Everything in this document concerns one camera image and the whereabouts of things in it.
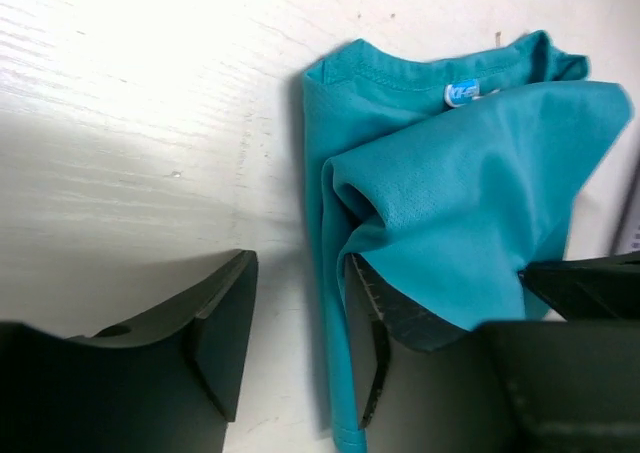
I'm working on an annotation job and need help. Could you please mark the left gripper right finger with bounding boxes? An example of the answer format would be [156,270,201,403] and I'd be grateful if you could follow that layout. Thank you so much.
[345,255,639,452]

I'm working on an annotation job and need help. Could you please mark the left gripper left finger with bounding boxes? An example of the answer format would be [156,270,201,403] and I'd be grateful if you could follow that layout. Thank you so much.
[1,250,258,452]

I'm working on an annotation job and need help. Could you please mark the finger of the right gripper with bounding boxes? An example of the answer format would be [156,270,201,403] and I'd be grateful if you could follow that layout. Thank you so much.
[519,252,640,321]

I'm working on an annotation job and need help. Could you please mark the teal t-shirt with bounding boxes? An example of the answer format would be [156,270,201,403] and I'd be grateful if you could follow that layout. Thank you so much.
[302,31,633,452]

